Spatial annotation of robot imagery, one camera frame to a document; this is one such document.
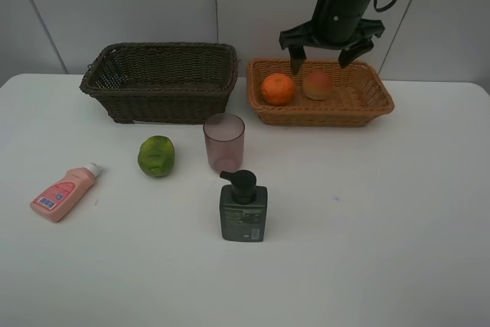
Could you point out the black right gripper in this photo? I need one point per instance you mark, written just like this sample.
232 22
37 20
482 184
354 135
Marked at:
335 25

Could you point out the green lime fruit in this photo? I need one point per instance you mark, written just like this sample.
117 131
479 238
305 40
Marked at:
156 156

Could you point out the dark green pump bottle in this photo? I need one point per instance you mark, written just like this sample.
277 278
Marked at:
242 207

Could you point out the light orange wicker basket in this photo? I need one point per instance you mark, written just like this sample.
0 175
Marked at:
358 96

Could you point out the red yellow peach fruit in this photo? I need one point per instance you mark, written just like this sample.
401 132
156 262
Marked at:
317 85

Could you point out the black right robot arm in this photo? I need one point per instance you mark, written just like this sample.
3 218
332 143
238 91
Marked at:
337 25

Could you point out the pink lotion bottle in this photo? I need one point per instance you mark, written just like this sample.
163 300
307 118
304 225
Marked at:
58 199

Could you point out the dark brown wicker basket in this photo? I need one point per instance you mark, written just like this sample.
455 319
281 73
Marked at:
173 82

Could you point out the translucent purple plastic cup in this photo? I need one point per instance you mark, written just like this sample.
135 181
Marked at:
224 140

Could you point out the orange mandarin fruit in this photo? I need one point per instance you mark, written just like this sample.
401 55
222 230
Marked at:
278 89

